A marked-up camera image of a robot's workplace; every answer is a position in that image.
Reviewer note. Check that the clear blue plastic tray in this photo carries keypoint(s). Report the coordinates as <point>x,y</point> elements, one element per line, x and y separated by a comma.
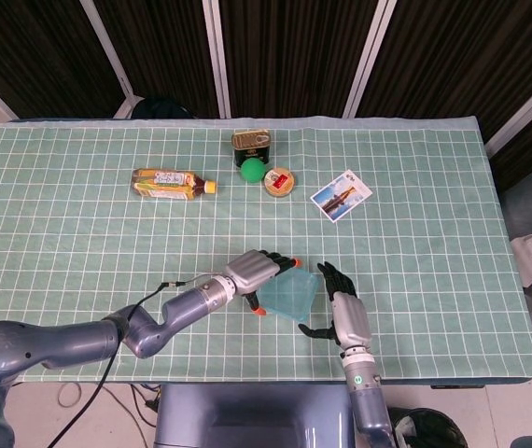
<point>291,291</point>

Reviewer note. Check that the green checked tablecloth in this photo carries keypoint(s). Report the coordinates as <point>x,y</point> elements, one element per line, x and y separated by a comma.
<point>107,233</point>

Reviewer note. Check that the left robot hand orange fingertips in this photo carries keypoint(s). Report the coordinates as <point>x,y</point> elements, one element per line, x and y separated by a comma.
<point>252,270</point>

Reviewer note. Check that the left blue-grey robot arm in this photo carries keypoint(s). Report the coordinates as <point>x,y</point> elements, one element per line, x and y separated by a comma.
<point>60,340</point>

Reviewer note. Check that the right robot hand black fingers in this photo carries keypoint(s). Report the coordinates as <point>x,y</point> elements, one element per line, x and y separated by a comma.
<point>350,317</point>

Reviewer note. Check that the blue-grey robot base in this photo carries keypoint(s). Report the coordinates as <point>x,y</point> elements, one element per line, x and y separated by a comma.
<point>252,415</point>

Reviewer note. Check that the dark folding partition screen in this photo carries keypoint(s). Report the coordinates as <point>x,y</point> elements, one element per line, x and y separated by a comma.
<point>294,46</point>

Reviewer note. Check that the green ball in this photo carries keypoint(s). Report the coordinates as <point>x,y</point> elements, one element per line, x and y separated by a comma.
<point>252,171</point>

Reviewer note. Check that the round tin red label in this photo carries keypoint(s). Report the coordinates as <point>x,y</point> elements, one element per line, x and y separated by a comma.
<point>278,183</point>

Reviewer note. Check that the dark green rectangular tin can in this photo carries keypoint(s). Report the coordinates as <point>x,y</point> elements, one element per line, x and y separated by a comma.
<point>250,142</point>

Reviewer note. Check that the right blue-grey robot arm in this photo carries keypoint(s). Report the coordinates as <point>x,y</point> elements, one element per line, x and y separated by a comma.
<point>366,396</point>

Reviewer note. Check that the clear plastic container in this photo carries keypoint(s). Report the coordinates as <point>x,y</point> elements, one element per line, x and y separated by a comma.
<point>289,316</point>

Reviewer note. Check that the black waste bin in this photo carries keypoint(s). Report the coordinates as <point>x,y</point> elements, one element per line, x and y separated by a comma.
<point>429,429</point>

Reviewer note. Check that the yellow label tea bottle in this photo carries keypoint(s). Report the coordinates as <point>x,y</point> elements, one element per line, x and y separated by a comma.
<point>168,184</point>

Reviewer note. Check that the landscape photo postcard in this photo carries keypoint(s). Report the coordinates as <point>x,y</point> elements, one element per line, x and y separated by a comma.
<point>340,196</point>

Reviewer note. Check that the black bag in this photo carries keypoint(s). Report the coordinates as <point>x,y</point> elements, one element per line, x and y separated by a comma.
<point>161,108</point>

